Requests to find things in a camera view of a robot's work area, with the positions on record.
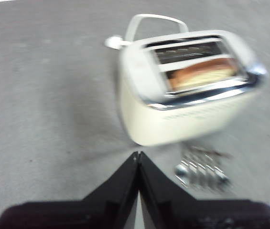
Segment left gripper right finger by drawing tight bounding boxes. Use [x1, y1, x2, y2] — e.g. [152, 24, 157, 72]
[138, 151, 270, 229]

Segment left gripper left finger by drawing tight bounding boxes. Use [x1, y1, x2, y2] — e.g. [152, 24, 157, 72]
[0, 151, 140, 229]

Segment slice of bread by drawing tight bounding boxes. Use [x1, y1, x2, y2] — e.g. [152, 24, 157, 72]
[167, 57, 237, 93]

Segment shiny steel toast rack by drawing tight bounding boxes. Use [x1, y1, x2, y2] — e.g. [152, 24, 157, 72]
[174, 145, 232, 189]

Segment cream toaster with chrome top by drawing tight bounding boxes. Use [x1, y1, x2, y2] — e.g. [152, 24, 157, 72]
[118, 30, 269, 146]

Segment white power cord with plug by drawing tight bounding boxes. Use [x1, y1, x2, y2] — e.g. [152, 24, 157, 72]
[105, 13, 189, 50]

